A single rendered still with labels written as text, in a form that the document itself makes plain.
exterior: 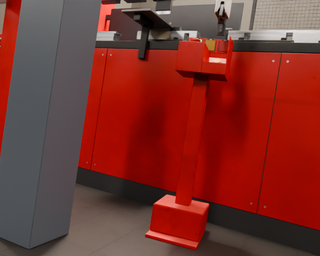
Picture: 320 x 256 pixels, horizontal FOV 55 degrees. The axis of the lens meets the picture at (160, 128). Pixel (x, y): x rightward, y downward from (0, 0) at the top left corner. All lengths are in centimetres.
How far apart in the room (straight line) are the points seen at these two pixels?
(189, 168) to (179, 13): 149
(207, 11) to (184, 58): 118
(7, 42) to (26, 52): 130
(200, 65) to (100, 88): 80
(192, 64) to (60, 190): 68
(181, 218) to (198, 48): 67
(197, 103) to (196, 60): 18
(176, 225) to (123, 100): 81
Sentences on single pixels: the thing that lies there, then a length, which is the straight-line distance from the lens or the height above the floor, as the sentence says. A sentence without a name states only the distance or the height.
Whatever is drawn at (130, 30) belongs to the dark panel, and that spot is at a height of 115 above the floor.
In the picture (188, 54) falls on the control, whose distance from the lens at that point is 126.
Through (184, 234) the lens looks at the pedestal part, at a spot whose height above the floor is 3.
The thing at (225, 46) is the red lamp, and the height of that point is 81.
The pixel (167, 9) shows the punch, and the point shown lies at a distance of 193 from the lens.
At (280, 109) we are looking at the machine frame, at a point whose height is 58.
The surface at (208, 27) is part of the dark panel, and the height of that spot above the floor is 117.
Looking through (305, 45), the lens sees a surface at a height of 86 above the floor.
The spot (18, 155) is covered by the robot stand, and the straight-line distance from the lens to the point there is 108.
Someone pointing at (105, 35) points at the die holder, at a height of 94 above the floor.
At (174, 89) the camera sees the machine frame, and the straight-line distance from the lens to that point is 161.
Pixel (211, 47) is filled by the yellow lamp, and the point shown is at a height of 80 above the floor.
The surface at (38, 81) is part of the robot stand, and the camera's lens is 103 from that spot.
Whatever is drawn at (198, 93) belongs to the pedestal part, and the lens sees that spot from 128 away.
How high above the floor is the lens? 45
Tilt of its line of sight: 1 degrees down
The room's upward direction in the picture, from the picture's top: 8 degrees clockwise
